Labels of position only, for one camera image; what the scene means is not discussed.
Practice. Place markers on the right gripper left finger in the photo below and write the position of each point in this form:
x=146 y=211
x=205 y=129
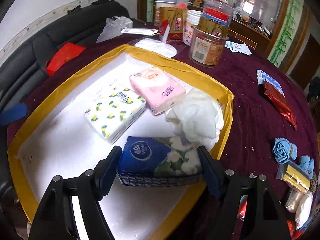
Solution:
x=55 y=219

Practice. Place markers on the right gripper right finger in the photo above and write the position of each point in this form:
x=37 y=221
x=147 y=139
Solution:
x=264 y=215

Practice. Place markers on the gold yellow packet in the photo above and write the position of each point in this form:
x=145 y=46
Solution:
x=294 y=176

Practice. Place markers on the light blue towel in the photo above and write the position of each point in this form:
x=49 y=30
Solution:
x=307 y=164
x=284 y=150

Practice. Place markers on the blue Vinda tissue pack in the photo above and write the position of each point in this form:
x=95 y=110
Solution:
x=159 y=162

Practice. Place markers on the lemon pattern tissue pack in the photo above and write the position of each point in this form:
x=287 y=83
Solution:
x=113 y=110

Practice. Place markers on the pink tissue pack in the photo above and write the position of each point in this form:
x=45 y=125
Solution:
x=158 y=88

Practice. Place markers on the white fleece cloth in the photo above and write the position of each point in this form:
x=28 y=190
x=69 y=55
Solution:
x=300 y=204

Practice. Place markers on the brown knitted yarn bundle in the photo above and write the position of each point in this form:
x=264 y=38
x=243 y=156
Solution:
x=313 y=183

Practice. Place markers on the tied light blue towel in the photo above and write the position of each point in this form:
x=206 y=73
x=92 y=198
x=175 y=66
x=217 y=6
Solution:
x=284 y=150

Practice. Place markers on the yellow tray white foam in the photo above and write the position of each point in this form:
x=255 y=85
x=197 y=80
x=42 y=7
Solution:
x=56 y=139

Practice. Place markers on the red foil pouch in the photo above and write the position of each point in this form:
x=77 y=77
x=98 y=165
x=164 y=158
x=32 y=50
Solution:
x=280 y=103

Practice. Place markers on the blue white flat packet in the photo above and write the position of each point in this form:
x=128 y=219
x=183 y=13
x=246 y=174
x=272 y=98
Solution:
x=263 y=77

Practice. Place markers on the black sofa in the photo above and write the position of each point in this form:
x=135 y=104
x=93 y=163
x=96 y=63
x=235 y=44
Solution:
x=25 y=68

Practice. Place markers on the red bag on sofa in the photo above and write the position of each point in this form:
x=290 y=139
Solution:
x=62 y=56

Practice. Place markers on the white paper leaflet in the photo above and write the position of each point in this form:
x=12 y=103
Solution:
x=238 y=48

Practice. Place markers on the clear jar brown label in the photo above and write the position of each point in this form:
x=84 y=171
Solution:
x=206 y=49

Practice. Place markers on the white plastic bag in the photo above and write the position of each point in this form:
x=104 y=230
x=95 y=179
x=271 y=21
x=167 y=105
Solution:
x=113 y=27

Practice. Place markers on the clear jar blue label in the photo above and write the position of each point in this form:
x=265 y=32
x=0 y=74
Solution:
x=218 y=12

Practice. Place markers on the red gold carton box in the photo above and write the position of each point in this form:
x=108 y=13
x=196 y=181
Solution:
x=171 y=24

